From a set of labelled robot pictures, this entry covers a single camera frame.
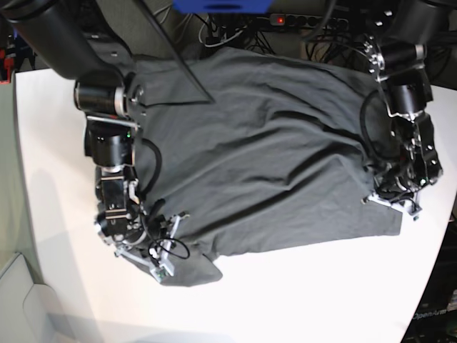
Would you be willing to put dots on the black power strip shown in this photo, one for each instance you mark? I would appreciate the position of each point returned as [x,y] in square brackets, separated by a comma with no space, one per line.
[305,22]

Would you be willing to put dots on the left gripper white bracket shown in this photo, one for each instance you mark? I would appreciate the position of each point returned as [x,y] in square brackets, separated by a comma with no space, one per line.
[403,203]

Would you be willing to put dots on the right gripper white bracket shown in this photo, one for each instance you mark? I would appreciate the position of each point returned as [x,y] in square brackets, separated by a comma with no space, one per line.
[157,245]

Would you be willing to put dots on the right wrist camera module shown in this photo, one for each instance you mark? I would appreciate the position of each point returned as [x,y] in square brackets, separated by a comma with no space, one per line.
[160,274]

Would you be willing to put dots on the dark grey t-shirt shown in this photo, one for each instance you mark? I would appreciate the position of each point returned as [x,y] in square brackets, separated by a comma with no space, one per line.
[277,161]

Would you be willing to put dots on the red black object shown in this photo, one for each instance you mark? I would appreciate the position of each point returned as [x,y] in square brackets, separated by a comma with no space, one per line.
[7,67]

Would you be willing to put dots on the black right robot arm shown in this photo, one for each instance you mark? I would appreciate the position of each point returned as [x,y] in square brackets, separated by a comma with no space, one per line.
[127,164]

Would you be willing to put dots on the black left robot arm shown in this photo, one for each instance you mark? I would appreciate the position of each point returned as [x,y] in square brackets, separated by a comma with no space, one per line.
[396,45]

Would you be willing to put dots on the blue box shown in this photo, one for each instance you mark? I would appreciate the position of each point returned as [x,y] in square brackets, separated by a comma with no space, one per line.
[222,6]

